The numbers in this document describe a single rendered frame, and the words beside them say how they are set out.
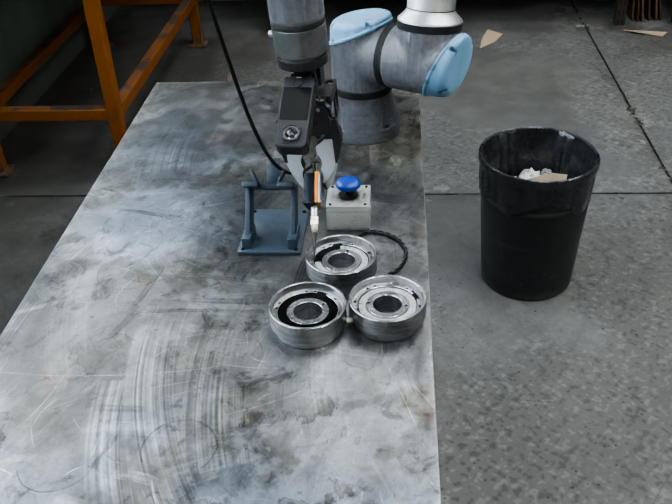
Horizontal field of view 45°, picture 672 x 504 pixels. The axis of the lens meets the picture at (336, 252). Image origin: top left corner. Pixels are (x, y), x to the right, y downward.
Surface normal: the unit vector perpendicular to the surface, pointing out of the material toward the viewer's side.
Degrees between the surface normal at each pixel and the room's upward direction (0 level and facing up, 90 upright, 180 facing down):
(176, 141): 0
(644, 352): 0
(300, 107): 33
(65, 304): 0
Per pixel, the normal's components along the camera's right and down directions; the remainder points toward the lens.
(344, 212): -0.06, 0.57
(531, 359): -0.04, -0.83
